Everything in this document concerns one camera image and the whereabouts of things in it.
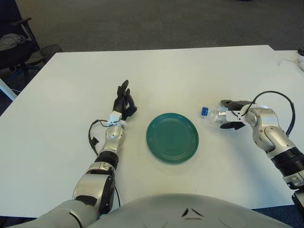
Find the green round plate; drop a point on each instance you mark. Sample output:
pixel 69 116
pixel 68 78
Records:
pixel 172 138

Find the grey robot torso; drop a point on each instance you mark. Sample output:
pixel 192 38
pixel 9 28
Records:
pixel 166 213

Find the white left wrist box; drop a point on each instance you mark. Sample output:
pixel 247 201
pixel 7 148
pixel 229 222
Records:
pixel 115 116

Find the black mesh wastebasket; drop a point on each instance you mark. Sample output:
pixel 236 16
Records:
pixel 51 50

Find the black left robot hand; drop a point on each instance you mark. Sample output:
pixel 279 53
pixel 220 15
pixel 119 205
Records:
pixel 120 104

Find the white furniture panel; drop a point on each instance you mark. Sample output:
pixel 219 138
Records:
pixel 7 89

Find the clear bottle with blue cap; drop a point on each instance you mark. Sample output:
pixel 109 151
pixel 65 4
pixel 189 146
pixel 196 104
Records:
pixel 213 115

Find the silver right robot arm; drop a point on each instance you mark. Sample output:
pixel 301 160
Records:
pixel 268 133

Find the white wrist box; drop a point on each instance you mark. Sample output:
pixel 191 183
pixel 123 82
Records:
pixel 115 116
pixel 234 116

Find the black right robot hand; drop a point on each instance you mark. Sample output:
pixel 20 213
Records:
pixel 237 104

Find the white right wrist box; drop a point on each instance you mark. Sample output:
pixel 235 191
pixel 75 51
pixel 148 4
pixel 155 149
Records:
pixel 234 116

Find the grey crumpled cloth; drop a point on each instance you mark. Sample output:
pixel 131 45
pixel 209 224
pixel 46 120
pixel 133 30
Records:
pixel 10 39

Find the black office chair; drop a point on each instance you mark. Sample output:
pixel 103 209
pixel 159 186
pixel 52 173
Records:
pixel 14 53

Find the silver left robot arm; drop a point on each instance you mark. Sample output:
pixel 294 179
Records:
pixel 113 135

